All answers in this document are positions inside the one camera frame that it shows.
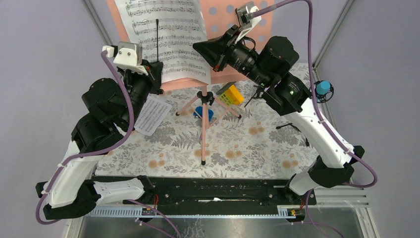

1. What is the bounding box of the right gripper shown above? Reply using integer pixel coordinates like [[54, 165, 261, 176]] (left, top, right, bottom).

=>
[[192, 25, 272, 88]]

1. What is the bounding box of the pink music stand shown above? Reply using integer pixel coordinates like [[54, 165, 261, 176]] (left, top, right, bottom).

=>
[[105, 0, 275, 166]]

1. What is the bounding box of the sheet music page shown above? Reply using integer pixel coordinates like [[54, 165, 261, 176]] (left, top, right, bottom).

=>
[[115, 0, 211, 83], [134, 96, 172, 136]]

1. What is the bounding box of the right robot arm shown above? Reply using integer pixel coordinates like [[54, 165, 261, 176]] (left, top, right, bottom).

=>
[[193, 26, 363, 204]]

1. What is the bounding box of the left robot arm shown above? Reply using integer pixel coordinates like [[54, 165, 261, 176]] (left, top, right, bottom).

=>
[[36, 60, 163, 225]]

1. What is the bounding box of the yellow toy block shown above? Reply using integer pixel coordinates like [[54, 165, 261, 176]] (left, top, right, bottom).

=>
[[226, 85, 244, 105]]

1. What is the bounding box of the green toy grid piece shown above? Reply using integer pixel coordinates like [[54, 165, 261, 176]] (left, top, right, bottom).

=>
[[218, 92, 233, 106]]

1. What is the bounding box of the blue toy car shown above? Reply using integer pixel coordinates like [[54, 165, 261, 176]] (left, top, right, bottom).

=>
[[193, 106, 214, 121]]

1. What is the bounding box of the black microphone on tripod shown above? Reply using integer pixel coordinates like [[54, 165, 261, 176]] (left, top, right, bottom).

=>
[[244, 86, 265, 108]]

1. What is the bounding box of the floral table cloth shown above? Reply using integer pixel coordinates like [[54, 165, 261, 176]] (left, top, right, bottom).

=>
[[95, 80, 317, 179]]

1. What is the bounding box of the blue microphone on tripod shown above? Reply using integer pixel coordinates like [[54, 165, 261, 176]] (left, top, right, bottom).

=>
[[275, 80, 334, 147]]

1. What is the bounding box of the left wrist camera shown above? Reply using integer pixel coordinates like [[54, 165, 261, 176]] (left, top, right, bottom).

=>
[[102, 41, 149, 76]]

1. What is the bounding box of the black left page holder wire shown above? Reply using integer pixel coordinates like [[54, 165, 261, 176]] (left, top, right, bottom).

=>
[[155, 18, 160, 63]]

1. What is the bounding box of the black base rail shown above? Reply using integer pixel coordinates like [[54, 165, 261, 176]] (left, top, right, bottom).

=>
[[90, 176, 317, 216]]

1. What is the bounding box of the white slotted cable duct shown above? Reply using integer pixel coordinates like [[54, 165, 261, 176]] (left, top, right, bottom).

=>
[[87, 206, 298, 219]]

